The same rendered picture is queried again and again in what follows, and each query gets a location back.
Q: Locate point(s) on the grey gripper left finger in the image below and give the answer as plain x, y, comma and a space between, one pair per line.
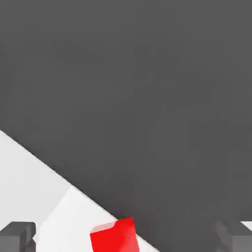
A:
13, 237

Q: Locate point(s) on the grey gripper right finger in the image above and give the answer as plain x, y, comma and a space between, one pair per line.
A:
236, 240

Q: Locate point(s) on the small red cube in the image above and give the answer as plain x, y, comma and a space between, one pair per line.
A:
115, 239

